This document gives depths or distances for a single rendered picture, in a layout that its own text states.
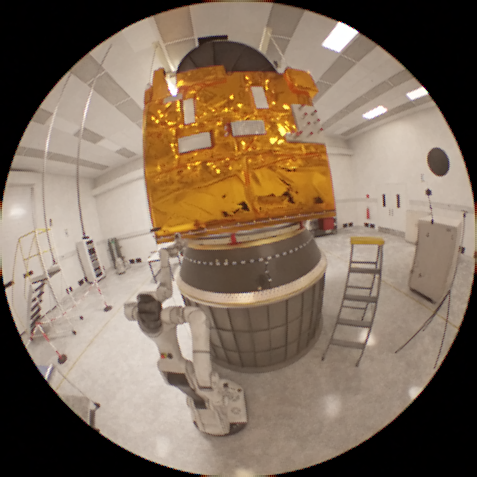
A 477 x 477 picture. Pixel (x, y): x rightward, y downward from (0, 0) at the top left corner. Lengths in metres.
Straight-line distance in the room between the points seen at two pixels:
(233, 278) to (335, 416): 1.92
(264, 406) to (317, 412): 0.58
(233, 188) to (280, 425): 2.43
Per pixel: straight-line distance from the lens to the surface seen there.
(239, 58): 2.63
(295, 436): 2.01
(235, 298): 1.43
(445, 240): 3.58
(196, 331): 0.72
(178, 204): 1.49
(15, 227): 7.45
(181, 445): 2.18
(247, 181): 1.47
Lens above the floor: 1.99
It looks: 12 degrees down
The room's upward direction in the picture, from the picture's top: 9 degrees counter-clockwise
